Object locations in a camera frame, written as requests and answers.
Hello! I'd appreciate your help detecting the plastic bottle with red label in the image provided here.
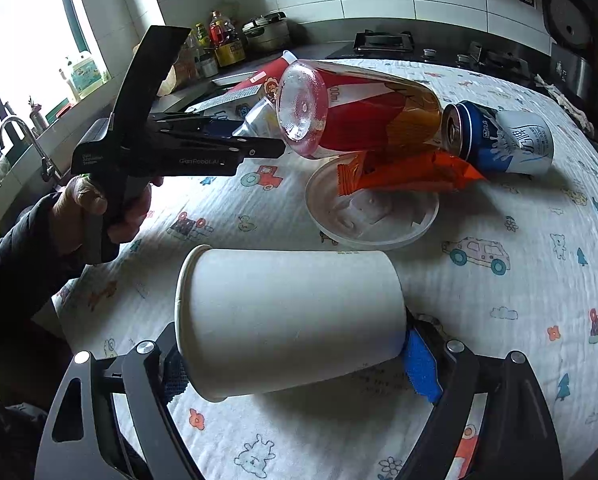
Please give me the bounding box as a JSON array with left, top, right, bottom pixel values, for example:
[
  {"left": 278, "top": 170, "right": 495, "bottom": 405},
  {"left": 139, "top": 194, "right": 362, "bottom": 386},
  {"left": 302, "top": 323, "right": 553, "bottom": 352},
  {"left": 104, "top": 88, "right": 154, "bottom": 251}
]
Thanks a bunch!
[{"left": 276, "top": 58, "right": 444, "bottom": 161}]

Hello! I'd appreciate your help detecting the small white bottle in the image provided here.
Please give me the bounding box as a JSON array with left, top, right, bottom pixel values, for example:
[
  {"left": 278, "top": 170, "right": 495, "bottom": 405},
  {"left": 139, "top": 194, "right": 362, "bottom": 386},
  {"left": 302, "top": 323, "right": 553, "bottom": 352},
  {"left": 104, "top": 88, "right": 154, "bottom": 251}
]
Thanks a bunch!
[{"left": 59, "top": 67, "right": 80, "bottom": 103}]

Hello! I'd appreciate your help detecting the orange snack packet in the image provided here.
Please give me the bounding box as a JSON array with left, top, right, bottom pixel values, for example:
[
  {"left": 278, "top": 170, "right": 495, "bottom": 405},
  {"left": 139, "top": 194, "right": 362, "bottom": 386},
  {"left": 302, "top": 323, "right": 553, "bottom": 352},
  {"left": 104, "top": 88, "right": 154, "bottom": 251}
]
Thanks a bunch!
[{"left": 336, "top": 150, "right": 489, "bottom": 196}]

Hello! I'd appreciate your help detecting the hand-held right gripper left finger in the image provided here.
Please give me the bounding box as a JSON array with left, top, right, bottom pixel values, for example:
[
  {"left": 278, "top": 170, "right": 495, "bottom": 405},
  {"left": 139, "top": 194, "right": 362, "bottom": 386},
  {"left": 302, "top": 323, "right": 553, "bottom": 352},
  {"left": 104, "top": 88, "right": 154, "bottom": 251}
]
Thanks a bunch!
[{"left": 34, "top": 322, "right": 205, "bottom": 480}]

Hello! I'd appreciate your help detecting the person's left forearm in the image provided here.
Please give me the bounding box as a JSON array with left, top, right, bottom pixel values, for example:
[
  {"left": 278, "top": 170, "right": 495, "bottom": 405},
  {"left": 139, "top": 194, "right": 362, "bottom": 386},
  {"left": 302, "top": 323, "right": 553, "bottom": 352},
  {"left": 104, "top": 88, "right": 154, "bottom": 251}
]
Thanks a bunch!
[{"left": 0, "top": 192, "right": 87, "bottom": 356}]

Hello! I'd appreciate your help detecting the silver packet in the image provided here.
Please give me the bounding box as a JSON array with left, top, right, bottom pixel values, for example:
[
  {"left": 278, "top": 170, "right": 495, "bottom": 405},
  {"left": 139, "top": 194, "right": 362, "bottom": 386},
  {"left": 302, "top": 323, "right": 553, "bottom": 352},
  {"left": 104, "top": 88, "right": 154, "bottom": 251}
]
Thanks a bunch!
[{"left": 231, "top": 97, "right": 280, "bottom": 138}]

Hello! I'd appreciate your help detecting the white dish rag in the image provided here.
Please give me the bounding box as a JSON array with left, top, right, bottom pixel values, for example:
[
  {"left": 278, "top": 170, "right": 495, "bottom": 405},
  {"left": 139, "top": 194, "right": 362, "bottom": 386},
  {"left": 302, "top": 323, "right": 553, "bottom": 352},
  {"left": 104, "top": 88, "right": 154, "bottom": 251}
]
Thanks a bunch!
[{"left": 534, "top": 74, "right": 595, "bottom": 131}]

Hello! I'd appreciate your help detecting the white detergent bottle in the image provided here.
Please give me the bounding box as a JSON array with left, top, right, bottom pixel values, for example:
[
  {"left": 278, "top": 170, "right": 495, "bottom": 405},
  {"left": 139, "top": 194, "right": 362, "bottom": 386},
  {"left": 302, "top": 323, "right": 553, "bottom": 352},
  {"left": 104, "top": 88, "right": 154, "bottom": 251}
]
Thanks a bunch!
[{"left": 71, "top": 51, "right": 110, "bottom": 100}]

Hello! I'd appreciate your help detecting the window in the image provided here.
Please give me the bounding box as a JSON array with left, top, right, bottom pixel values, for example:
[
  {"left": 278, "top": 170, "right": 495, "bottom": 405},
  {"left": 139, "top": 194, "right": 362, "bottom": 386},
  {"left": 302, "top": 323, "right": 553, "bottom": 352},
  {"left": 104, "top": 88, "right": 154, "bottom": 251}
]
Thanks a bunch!
[{"left": 0, "top": 0, "right": 114, "bottom": 161}]

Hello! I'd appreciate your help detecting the printed blanket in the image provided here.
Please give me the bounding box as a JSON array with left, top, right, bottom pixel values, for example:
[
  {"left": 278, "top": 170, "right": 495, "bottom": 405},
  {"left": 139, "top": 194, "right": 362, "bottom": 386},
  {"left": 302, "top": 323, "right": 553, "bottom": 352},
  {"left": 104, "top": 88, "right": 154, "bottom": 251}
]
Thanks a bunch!
[{"left": 51, "top": 57, "right": 598, "bottom": 480}]

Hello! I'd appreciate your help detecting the white paper cup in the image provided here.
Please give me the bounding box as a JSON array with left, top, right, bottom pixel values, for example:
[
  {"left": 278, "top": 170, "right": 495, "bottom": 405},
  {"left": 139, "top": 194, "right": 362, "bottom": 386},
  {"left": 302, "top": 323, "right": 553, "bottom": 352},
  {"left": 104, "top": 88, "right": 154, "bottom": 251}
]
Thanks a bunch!
[{"left": 175, "top": 244, "right": 407, "bottom": 403}]

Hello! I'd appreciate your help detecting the black gas stove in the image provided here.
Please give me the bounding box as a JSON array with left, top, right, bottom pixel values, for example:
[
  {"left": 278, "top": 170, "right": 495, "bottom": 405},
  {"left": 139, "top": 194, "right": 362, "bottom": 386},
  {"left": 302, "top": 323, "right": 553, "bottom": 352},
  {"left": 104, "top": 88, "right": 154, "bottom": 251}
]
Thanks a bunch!
[{"left": 324, "top": 30, "right": 550, "bottom": 86}]

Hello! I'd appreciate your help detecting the person's left hand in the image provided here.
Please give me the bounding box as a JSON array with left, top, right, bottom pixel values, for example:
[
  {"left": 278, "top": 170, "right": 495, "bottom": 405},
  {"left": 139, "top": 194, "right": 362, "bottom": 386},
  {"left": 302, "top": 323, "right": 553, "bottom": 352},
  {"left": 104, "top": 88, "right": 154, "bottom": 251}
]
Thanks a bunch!
[{"left": 51, "top": 175, "right": 154, "bottom": 246}]

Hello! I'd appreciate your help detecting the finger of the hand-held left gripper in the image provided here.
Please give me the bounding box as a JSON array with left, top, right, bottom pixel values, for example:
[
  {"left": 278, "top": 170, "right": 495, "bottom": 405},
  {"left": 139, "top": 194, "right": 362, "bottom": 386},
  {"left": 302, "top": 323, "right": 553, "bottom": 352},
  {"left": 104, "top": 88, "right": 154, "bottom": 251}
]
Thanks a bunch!
[
  {"left": 148, "top": 110, "right": 242, "bottom": 138},
  {"left": 151, "top": 130, "right": 286, "bottom": 160}
]

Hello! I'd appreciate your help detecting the white plastic lid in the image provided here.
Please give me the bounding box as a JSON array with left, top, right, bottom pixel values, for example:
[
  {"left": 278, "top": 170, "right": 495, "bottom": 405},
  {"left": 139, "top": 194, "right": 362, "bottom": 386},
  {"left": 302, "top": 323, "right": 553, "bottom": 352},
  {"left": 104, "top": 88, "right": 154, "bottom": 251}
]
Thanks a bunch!
[{"left": 305, "top": 160, "right": 440, "bottom": 252}]

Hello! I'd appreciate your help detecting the steel pot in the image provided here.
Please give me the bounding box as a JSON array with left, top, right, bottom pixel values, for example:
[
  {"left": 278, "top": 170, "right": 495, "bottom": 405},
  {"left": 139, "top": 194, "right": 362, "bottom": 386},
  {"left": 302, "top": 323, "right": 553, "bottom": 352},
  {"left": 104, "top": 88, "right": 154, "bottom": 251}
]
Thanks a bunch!
[{"left": 241, "top": 10, "right": 292, "bottom": 53}]

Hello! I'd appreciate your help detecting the blue and white can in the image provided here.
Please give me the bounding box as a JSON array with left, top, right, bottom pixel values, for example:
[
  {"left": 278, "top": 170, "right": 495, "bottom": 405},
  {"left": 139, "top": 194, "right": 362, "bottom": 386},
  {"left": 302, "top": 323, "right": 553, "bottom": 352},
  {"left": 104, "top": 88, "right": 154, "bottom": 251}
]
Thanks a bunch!
[{"left": 440, "top": 101, "right": 555, "bottom": 176}]

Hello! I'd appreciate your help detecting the oil bottle with red cap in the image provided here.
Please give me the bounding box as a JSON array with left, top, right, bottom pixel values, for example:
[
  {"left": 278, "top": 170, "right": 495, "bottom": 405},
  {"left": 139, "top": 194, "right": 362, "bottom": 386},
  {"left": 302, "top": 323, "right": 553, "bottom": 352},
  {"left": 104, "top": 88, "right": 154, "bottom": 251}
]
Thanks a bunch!
[{"left": 209, "top": 10, "right": 245, "bottom": 68}]

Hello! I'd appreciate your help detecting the steel faucet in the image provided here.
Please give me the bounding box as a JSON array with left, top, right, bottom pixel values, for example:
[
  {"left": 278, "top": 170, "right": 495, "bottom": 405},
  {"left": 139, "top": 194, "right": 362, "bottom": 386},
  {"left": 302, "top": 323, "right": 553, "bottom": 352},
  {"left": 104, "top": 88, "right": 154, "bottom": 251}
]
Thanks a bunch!
[{"left": 0, "top": 115, "right": 62, "bottom": 183}]

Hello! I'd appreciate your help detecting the red white carton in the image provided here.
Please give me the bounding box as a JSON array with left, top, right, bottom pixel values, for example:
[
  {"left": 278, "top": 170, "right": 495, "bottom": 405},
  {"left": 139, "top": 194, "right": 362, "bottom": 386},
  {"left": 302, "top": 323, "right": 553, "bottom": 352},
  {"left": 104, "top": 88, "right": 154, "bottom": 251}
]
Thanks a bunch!
[{"left": 199, "top": 50, "right": 300, "bottom": 111}]

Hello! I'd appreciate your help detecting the small metal canister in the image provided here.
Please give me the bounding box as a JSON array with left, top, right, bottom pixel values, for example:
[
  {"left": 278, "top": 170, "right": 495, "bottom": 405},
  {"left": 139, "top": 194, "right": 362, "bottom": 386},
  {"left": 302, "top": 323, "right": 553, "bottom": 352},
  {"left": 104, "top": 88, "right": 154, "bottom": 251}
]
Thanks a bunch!
[{"left": 26, "top": 100, "right": 48, "bottom": 133}]

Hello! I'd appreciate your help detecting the black rice cooker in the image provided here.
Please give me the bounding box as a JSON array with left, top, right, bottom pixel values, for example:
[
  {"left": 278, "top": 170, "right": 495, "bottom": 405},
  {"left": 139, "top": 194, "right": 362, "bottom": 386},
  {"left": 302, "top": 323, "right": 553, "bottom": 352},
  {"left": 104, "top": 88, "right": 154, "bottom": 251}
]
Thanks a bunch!
[{"left": 539, "top": 0, "right": 598, "bottom": 101}]

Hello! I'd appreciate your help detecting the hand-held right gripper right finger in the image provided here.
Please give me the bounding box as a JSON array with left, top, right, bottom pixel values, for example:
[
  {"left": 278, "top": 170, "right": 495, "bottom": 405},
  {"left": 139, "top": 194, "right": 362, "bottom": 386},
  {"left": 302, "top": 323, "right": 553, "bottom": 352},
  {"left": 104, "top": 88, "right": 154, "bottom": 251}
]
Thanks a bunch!
[{"left": 394, "top": 317, "right": 565, "bottom": 480}]

